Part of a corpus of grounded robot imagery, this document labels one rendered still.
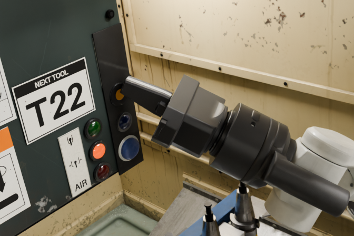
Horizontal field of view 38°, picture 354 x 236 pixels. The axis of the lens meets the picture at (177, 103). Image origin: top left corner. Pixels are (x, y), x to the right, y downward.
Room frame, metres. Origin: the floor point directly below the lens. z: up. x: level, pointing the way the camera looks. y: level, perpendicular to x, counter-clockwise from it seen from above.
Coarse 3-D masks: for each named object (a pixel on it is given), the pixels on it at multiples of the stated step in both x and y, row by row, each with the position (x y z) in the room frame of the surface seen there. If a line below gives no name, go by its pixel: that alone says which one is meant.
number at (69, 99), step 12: (60, 84) 0.55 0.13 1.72; (72, 84) 0.56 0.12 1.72; (84, 84) 0.57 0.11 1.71; (48, 96) 0.53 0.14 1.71; (60, 96) 0.54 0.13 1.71; (72, 96) 0.56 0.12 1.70; (84, 96) 0.57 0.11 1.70; (60, 108) 0.54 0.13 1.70; (72, 108) 0.55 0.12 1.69; (84, 108) 0.56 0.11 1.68; (60, 120) 0.54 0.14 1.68
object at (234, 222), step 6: (258, 216) 0.89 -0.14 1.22; (234, 222) 0.87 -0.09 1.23; (240, 222) 0.87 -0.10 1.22; (252, 222) 0.87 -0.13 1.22; (258, 222) 0.88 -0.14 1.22; (240, 228) 0.86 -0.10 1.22; (246, 228) 0.86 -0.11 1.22; (252, 228) 0.87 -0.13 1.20; (258, 228) 0.88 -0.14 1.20; (246, 234) 0.86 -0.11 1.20
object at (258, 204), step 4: (252, 196) 0.97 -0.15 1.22; (252, 200) 0.95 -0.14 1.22; (256, 200) 0.95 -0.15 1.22; (260, 200) 0.95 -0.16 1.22; (252, 204) 0.94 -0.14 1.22; (256, 204) 0.94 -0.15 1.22; (260, 204) 0.93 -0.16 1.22; (256, 208) 0.92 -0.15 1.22; (260, 208) 0.92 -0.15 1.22; (264, 208) 0.92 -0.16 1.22; (260, 212) 0.91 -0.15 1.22; (264, 212) 0.91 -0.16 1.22; (260, 216) 0.90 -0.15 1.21; (264, 216) 0.90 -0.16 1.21; (268, 216) 0.90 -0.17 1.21
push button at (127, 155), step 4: (128, 140) 0.60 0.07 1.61; (132, 140) 0.60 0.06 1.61; (136, 140) 0.60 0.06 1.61; (124, 144) 0.59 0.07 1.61; (128, 144) 0.59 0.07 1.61; (132, 144) 0.60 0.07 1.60; (136, 144) 0.60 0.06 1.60; (124, 148) 0.59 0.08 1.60; (128, 148) 0.59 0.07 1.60; (132, 148) 0.60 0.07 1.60; (136, 148) 0.60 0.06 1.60; (124, 152) 0.59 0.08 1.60; (128, 152) 0.59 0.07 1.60; (132, 152) 0.60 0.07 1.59; (136, 152) 0.60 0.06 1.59; (124, 156) 0.59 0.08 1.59; (128, 156) 0.59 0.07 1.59; (132, 156) 0.60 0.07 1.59
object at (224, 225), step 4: (220, 224) 0.88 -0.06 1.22; (224, 224) 0.88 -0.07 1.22; (228, 224) 0.88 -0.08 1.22; (220, 228) 0.87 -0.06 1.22; (224, 228) 0.87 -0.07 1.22; (228, 228) 0.87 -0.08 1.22; (232, 228) 0.87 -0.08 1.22; (236, 228) 0.87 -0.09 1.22; (220, 232) 0.86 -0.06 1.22; (224, 232) 0.86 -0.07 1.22; (228, 232) 0.86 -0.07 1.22; (232, 232) 0.85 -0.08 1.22; (236, 232) 0.85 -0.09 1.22; (240, 232) 0.85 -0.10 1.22; (244, 232) 0.85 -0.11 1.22
